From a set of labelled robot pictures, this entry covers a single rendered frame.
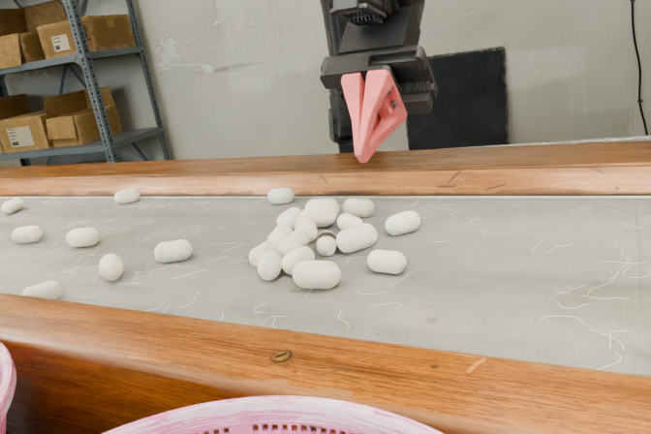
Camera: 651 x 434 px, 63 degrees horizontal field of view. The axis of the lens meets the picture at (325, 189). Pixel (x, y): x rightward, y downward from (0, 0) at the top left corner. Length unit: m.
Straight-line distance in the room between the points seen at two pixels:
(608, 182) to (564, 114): 1.91
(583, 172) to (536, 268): 0.18
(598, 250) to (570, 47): 2.02
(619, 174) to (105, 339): 0.46
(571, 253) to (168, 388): 0.30
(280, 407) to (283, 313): 0.14
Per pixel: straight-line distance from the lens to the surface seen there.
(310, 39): 2.62
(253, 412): 0.27
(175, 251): 0.52
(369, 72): 0.50
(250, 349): 0.31
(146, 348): 0.35
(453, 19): 2.45
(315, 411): 0.26
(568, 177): 0.57
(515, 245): 0.46
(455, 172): 0.59
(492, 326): 0.35
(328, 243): 0.46
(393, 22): 0.53
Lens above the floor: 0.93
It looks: 17 degrees down
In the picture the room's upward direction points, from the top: 9 degrees counter-clockwise
